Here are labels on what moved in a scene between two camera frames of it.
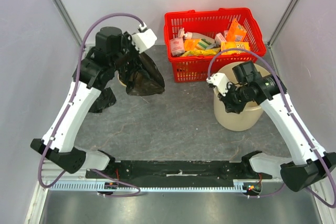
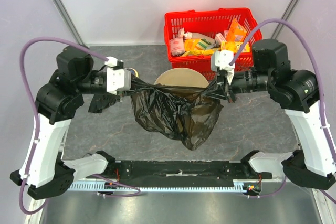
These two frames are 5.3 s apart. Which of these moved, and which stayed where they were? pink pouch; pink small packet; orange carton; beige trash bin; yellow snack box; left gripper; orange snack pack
Moved: beige trash bin; left gripper
Stayed: orange carton; yellow snack box; pink pouch; pink small packet; orange snack pack
